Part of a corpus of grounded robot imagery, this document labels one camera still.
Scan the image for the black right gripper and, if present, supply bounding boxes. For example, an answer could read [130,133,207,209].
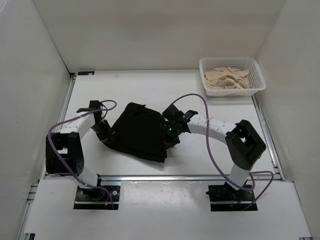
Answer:
[161,122,182,151]

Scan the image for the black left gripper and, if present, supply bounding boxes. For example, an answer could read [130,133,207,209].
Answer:
[91,119,116,145]

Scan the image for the black trousers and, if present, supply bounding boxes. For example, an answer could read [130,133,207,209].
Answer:
[103,102,180,163]

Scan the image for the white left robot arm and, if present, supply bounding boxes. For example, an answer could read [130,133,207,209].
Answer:
[45,100,117,200]

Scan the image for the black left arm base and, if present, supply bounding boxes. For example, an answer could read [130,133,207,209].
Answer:
[73,181,121,211]

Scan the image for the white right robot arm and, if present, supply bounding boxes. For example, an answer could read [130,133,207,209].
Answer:
[162,104,267,200]

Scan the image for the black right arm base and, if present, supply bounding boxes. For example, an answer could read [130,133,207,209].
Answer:
[206,184,258,212]

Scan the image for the beige trousers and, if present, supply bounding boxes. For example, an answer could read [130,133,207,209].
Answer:
[204,67,254,90]

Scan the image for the small black label plate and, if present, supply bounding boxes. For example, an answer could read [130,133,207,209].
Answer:
[77,71,95,76]

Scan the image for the white plastic basket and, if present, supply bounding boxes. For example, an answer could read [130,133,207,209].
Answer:
[199,57,266,97]

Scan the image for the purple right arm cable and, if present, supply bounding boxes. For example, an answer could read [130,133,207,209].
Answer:
[172,93,274,211]

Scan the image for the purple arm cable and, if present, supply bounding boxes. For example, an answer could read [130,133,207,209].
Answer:
[47,99,118,209]
[172,93,274,211]

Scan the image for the silver front aluminium rail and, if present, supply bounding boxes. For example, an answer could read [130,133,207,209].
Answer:
[98,174,283,182]

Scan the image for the silver aluminium rail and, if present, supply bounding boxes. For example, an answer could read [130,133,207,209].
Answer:
[98,174,283,182]
[251,94,287,182]
[57,73,77,123]

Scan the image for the silver left aluminium rail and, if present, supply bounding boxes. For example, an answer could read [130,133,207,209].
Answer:
[57,73,77,123]

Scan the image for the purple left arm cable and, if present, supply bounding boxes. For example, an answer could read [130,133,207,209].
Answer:
[47,99,118,209]

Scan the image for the silver right aluminium rail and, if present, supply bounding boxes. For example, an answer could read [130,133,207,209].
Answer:
[251,94,287,182]

